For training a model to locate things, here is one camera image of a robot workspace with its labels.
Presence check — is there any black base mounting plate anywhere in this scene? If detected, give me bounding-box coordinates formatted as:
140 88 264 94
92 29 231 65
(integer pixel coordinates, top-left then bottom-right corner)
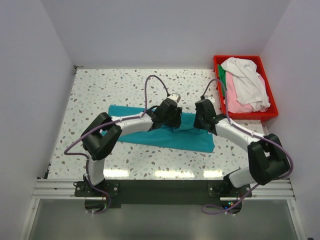
73 179 252 212

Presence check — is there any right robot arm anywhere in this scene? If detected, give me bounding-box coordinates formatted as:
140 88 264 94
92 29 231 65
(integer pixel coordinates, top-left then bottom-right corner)
193 99 292 197

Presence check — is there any pink t shirt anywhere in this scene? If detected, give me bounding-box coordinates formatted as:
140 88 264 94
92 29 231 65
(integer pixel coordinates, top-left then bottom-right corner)
225 72 254 114

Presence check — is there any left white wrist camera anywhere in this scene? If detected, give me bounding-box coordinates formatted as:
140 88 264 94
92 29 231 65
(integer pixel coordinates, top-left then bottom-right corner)
167 93 181 104

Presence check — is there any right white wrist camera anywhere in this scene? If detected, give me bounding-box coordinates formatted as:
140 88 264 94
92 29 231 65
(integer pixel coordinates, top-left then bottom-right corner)
207 96 216 104

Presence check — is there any teal t shirt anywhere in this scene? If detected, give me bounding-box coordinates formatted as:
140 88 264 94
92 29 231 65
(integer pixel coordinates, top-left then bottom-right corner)
119 112 215 153

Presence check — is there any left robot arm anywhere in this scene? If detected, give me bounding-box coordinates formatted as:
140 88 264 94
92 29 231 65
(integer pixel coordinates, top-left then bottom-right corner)
74 96 183 200

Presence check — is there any green t shirt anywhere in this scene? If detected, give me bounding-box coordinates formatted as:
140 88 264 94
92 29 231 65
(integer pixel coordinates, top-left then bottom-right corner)
217 64 227 97

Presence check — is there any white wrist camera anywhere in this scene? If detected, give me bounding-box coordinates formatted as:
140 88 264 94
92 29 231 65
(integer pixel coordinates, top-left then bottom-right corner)
167 93 181 104
207 96 216 104

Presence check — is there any white t shirt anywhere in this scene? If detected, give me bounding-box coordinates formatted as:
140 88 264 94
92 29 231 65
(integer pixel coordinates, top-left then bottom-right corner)
221 57 271 112

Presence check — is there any red plastic bin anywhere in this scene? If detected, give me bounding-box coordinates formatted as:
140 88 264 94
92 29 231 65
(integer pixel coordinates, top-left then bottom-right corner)
213 55 279 122

